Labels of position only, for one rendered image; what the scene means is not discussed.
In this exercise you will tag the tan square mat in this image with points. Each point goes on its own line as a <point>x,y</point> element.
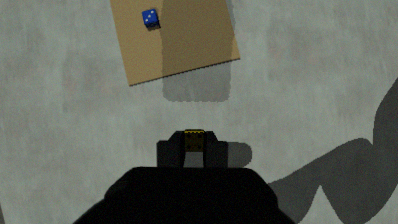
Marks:
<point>191,34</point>

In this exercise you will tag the blue die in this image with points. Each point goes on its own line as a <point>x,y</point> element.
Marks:
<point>150,18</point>

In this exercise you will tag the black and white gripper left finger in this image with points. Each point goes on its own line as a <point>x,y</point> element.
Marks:
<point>171,152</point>

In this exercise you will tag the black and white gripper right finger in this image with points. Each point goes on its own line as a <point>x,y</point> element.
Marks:
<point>215,153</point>

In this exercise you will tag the yellow die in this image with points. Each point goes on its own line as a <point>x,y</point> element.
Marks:
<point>194,140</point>

